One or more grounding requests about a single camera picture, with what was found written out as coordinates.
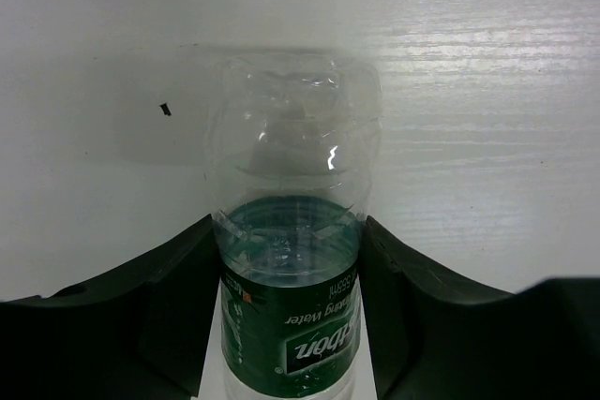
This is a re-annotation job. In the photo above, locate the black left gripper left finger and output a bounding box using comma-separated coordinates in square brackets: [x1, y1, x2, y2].
[1, 218, 220, 399]

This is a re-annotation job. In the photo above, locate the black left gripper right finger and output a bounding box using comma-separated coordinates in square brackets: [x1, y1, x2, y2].
[358, 218, 599, 399]

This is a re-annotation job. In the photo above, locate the green label clear bottle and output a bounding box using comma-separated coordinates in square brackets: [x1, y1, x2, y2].
[200, 49, 382, 399]

